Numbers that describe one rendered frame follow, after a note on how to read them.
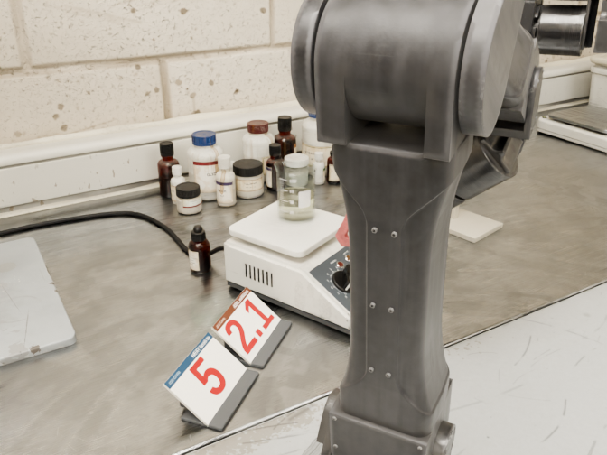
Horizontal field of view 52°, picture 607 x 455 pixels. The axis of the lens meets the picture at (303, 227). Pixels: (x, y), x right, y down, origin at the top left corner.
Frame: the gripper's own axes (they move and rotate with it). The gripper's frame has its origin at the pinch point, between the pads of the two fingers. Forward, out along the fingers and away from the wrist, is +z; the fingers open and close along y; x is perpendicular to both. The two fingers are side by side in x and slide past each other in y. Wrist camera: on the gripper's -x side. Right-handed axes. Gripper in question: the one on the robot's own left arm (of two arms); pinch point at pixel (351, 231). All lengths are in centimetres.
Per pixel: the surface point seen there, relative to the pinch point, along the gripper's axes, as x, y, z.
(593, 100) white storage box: 7, -116, 7
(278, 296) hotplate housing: 2.4, 1.2, 14.8
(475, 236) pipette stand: 11.5, -31.7, 6.1
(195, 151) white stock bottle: -24.4, -18.1, 35.4
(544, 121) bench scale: 4, -92, 11
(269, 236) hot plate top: -4.6, -0.6, 12.4
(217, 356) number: 3.6, 15.2, 12.2
